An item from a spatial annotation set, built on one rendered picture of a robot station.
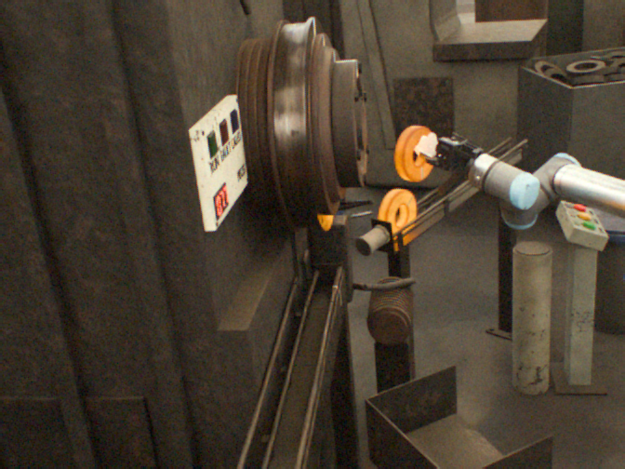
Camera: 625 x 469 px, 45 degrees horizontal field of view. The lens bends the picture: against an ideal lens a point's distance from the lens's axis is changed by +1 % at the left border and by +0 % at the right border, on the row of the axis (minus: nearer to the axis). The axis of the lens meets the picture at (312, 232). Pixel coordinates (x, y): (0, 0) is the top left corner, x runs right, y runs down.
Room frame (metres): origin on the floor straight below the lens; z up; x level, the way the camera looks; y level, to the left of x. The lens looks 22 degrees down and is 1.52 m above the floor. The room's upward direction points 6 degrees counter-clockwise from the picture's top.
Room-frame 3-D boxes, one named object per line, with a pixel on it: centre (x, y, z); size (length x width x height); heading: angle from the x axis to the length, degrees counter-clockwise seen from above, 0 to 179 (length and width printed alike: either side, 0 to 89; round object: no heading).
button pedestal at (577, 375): (2.19, -0.86, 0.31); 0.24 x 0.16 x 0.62; 170
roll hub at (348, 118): (1.63, -0.11, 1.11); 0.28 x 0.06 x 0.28; 170
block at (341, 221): (1.88, -0.04, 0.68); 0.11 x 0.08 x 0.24; 80
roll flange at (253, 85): (1.66, 0.06, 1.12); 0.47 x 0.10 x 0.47; 170
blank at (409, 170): (2.05, -0.32, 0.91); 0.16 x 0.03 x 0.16; 134
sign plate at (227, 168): (1.33, 0.15, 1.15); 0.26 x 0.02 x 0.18; 170
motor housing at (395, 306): (1.95, -0.21, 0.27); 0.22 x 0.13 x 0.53; 170
